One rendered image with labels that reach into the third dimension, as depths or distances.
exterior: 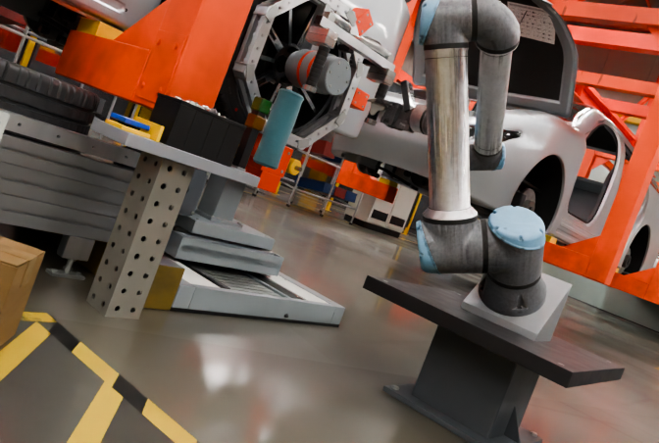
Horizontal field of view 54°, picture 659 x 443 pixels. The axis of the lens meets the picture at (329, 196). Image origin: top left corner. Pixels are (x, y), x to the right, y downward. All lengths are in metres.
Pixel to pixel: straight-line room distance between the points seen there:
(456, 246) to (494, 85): 0.47
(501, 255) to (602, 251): 3.71
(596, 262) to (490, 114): 3.59
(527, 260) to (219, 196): 1.14
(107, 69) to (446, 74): 1.04
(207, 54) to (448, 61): 0.67
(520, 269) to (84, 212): 1.19
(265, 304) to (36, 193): 0.80
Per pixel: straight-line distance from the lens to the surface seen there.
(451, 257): 1.76
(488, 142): 2.06
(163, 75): 1.86
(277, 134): 2.10
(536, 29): 5.53
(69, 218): 1.87
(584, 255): 5.48
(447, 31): 1.71
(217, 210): 2.39
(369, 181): 6.56
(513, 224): 1.77
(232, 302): 2.05
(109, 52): 2.15
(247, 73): 2.13
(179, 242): 2.17
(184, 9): 1.90
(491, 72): 1.85
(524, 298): 1.88
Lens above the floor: 0.51
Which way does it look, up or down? 1 degrees down
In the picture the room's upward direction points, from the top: 21 degrees clockwise
